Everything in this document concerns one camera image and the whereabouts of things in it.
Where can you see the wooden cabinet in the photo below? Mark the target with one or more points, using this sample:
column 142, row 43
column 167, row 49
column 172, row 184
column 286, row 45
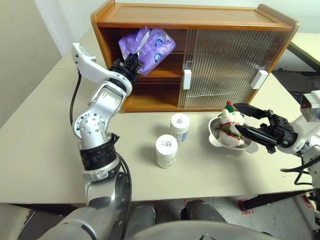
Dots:
column 187, row 15

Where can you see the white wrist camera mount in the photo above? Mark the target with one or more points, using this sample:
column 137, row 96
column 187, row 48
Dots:
column 302, row 130
column 87, row 67

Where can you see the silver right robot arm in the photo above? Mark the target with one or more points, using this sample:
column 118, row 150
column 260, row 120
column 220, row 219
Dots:
column 315, row 172

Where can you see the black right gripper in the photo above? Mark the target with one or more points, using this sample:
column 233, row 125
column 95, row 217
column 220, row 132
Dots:
column 282, row 132

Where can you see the grey robot torso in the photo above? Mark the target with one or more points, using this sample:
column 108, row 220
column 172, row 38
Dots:
column 200, row 232

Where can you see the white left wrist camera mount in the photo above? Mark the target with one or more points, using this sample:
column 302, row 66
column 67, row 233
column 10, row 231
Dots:
column 87, row 67

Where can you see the white plush toy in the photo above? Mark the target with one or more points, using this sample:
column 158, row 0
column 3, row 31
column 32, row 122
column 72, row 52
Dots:
column 228, row 117

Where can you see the purple soft package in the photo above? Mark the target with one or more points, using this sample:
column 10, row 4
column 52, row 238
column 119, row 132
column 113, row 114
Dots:
column 152, row 47

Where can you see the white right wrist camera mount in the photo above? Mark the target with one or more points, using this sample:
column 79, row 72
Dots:
column 302, row 130

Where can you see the dark rounded shape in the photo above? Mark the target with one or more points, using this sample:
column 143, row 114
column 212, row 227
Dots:
column 142, row 217
column 202, row 211

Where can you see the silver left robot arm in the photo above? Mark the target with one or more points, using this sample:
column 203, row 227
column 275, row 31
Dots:
column 95, row 125

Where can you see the ribbed glass sliding door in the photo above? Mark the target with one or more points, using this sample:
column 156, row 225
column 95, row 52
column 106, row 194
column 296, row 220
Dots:
column 250, row 50
column 186, row 57

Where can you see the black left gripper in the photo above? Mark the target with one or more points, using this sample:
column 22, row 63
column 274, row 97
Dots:
column 120, row 67

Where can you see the red floor tape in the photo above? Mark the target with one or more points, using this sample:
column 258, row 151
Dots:
column 246, row 211

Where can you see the beige table with black frame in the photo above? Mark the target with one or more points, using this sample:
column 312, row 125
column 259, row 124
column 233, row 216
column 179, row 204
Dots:
column 307, row 45

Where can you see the metal bowl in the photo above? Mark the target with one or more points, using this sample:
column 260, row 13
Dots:
column 214, row 140

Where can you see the black metal table leg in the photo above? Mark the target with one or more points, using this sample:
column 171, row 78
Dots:
column 275, row 200

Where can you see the white plastic bottle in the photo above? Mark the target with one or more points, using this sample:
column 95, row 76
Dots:
column 179, row 121
column 166, row 145

